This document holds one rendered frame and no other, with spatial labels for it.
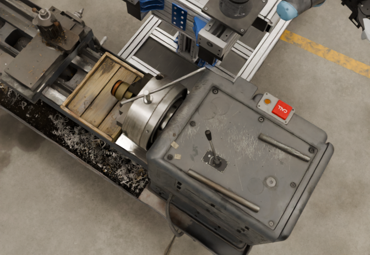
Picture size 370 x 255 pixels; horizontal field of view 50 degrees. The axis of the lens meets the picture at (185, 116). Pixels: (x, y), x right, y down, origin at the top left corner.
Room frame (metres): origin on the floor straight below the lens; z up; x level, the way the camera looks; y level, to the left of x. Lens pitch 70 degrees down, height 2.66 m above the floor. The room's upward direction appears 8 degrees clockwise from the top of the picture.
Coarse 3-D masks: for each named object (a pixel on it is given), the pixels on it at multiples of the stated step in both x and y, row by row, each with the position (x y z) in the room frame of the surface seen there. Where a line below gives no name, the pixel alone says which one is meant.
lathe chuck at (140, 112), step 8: (152, 80) 0.65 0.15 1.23; (160, 80) 0.66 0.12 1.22; (168, 80) 0.68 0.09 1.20; (144, 88) 0.61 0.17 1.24; (152, 88) 0.61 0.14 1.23; (168, 88) 0.63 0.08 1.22; (152, 96) 0.58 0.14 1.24; (160, 96) 0.58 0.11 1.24; (136, 104) 0.54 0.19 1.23; (144, 104) 0.55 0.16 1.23; (152, 104) 0.55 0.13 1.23; (128, 112) 0.51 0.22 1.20; (136, 112) 0.51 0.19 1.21; (144, 112) 0.52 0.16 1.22; (152, 112) 0.52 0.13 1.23; (128, 120) 0.49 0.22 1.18; (136, 120) 0.49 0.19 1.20; (144, 120) 0.49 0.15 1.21; (128, 128) 0.46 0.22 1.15; (136, 128) 0.46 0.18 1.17; (128, 136) 0.45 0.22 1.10; (136, 136) 0.44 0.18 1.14
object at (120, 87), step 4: (120, 80) 0.69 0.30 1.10; (116, 84) 0.66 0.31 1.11; (120, 84) 0.67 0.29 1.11; (124, 84) 0.67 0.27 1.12; (128, 84) 0.67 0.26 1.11; (112, 88) 0.64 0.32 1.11; (116, 88) 0.64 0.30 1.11; (120, 88) 0.64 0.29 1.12; (124, 88) 0.65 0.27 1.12; (128, 88) 0.65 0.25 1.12; (112, 92) 0.63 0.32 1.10; (116, 92) 0.63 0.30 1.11; (120, 92) 0.63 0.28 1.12; (124, 92) 0.63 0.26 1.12; (128, 92) 0.64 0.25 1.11; (116, 96) 0.61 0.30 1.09; (120, 96) 0.61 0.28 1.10; (124, 96) 0.62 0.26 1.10; (128, 96) 0.62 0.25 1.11; (132, 96) 0.64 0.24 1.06; (120, 100) 0.60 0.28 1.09
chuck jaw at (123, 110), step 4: (124, 100) 0.60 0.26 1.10; (120, 104) 0.58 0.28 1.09; (124, 104) 0.58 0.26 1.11; (128, 104) 0.58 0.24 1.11; (120, 108) 0.56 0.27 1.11; (124, 108) 0.56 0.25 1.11; (128, 108) 0.56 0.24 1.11; (120, 112) 0.54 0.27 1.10; (124, 112) 0.54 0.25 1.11; (120, 116) 0.52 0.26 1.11; (124, 116) 0.52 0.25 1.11; (120, 120) 0.50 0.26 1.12; (120, 124) 0.49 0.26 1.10; (124, 132) 0.46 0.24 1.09
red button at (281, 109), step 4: (280, 100) 0.63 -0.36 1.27; (276, 104) 0.61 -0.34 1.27; (280, 104) 0.61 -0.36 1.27; (284, 104) 0.61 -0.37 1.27; (276, 108) 0.59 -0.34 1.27; (280, 108) 0.59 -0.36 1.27; (284, 108) 0.59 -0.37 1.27; (288, 108) 0.60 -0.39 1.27; (272, 112) 0.58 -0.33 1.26; (276, 112) 0.57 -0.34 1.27; (280, 112) 0.58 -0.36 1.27; (284, 112) 0.58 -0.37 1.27; (288, 112) 0.58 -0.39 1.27; (280, 116) 0.56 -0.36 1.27; (284, 116) 0.56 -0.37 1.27
